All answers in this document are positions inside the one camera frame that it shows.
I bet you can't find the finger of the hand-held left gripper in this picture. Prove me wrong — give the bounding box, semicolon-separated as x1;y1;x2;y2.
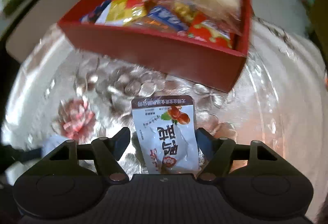
0;135;66;171

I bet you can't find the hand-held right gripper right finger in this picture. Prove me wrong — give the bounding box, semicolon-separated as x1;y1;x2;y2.
195;127;285;181

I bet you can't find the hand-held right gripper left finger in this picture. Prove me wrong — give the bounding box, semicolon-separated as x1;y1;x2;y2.
42;127;131;185

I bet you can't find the white nut snack packet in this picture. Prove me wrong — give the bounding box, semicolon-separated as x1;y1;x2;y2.
131;95;200;174

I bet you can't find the red cardboard box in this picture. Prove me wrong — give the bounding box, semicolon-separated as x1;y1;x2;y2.
57;0;254;93

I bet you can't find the red rice cracker packet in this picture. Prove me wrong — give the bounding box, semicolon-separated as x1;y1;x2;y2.
187;13;235;49

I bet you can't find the waffle cookie packet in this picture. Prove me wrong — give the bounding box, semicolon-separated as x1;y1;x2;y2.
133;5;190;33

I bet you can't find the red yellow gummy packet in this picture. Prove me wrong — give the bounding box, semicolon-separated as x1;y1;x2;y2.
106;0;158;26

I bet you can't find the floral satin tablecloth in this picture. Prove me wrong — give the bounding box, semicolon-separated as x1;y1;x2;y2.
1;18;328;224

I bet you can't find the wooden cabinet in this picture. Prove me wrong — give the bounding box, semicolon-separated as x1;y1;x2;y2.
307;0;328;45

